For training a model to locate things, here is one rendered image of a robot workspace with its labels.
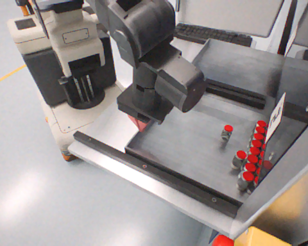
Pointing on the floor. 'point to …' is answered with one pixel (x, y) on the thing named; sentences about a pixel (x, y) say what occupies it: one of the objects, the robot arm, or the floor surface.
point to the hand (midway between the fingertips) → (142, 127)
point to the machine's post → (286, 195)
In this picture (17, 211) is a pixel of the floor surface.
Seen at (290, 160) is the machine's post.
